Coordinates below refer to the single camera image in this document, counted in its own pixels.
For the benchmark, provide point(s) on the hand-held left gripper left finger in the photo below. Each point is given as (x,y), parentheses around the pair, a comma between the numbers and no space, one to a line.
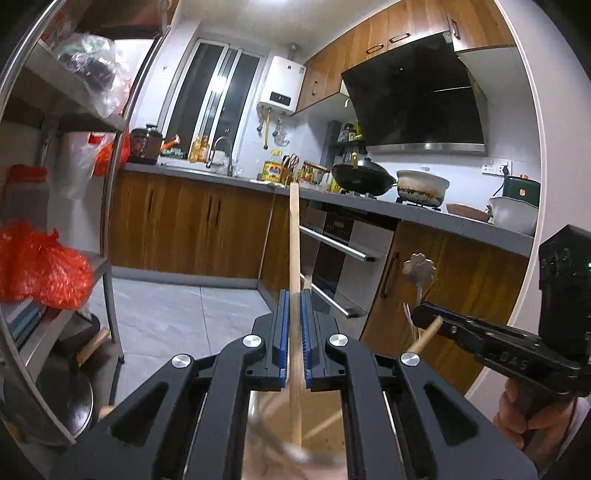
(285,341)

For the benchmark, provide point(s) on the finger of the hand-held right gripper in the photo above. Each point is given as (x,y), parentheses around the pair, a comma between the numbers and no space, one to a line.
(461,327)

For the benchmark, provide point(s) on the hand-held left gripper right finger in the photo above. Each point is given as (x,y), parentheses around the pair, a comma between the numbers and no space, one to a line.
(307,341)

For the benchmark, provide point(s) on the wooden chopstick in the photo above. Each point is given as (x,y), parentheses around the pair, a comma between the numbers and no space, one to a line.
(425,339)
(295,240)

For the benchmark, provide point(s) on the gold fork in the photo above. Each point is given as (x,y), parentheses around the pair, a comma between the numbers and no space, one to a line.
(408,323)

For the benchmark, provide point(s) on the person's right hand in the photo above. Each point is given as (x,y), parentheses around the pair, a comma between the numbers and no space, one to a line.
(508,415)

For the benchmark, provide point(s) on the built-in oven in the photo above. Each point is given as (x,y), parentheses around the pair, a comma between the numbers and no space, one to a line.
(341,263)

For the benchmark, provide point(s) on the white bowl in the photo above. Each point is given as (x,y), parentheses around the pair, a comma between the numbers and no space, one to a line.
(515,217)

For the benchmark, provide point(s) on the brown plate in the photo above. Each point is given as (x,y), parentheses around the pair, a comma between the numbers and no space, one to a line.
(466,212)

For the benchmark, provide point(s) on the white clay pot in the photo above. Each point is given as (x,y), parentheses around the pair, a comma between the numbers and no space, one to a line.
(422,187)

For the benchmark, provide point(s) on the wooden lower cabinets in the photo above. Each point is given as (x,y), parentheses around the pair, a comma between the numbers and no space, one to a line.
(184,226)

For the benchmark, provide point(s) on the wooden cabinets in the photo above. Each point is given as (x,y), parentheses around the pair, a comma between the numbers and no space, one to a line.
(332,69)
(184,226)

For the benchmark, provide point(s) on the scissors holder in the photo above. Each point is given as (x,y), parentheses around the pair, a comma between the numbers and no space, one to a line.
(291,168)

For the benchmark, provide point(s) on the black wok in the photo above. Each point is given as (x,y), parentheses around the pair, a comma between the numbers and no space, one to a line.
(364,177)

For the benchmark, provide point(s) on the metal faucet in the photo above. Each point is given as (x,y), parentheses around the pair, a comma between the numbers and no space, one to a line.
(221,154)

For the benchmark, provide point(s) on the spice rack with bottles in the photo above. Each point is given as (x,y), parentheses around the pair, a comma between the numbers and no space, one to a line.
(347,138)

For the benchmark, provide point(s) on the yellow bottles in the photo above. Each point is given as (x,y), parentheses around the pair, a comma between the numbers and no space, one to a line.
(200,148)

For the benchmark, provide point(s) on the orange packet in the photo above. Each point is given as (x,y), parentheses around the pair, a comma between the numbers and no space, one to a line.
(171,142)

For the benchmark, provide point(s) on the black range hood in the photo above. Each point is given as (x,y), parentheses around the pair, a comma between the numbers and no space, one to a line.
(411,97)

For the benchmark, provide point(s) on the dark pressure cooker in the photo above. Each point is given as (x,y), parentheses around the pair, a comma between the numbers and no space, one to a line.
(145,145)

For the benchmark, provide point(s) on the sliding window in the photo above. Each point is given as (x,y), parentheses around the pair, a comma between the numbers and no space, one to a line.
(217,97)

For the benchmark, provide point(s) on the large red plastic bag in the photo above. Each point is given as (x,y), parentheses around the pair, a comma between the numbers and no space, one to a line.
(41,267)

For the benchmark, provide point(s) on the small red plastic bag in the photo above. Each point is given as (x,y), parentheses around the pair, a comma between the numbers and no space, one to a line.
(111,154)

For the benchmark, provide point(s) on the white water heater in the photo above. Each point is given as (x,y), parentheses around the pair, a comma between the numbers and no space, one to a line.
(281,83)

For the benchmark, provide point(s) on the wooden upper cabinets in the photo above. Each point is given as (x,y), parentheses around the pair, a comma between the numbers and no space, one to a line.
(332,69)

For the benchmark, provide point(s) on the white plastic bag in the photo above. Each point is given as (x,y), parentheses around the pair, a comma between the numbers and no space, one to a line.
(78,161)

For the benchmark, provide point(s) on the red lidded plastic container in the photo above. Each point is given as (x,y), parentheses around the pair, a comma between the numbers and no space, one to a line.
(23,194)

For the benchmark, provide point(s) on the metal shelf rack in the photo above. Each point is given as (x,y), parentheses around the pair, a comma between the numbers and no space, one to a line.
(69,120)

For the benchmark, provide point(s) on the clear plastic bag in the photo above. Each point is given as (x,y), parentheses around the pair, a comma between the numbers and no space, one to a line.
(92,69)

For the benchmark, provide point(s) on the wall socket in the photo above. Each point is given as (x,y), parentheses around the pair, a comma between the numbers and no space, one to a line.
(496,167)

